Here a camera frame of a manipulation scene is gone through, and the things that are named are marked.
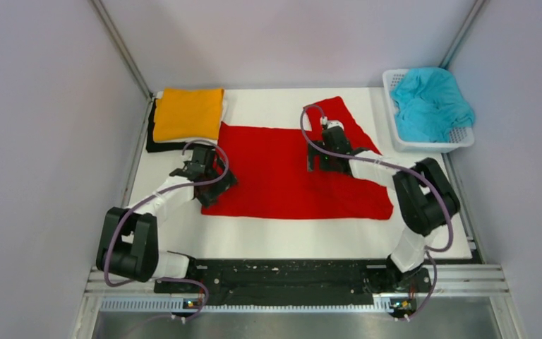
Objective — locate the red t-shirt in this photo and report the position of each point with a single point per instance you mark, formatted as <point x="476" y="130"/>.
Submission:
<point x="271" y="166"/>

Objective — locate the left aluminium corner post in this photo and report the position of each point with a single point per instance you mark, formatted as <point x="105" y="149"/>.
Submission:
<point x="123" y="51"/>

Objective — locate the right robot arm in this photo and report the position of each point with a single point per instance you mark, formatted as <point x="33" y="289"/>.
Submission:
<point x="425" y="196"/>

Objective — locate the right aluminium corner post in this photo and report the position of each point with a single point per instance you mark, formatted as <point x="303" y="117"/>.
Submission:
<point x="463" y="32"/>

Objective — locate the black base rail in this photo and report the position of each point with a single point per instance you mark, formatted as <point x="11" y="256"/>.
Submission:
<point x="302" y="283"/>

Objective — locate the black folded t-shirt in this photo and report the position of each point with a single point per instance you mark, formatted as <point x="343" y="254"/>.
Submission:
<point x="151" y="145"/>

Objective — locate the aluminium corner post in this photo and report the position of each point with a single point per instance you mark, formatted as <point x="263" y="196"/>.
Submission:
<point x="463" y="32"/>
<point x="123" y="51"/>

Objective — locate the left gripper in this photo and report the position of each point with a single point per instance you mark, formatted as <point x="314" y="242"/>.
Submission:
<point x="209" y="198"/>

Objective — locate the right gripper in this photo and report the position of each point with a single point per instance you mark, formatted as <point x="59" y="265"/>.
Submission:
<point x="323" y="164"/>

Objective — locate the white folded t-shirt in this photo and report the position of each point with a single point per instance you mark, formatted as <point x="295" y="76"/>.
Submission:
<point x="215" y="135"/>

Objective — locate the orange folded t-shirt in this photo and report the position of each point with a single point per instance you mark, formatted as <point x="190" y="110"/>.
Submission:
<point x="187" y="113"/>

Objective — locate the teal t-shirt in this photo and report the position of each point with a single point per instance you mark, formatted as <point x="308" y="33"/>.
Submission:
<point x="430" y="106"/>

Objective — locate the white plastic basket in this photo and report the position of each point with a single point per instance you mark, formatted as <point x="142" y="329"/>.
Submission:
<point x="458" y="137"/>

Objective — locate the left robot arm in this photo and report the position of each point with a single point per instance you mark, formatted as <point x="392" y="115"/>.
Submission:
<point x="129" y="242"/>

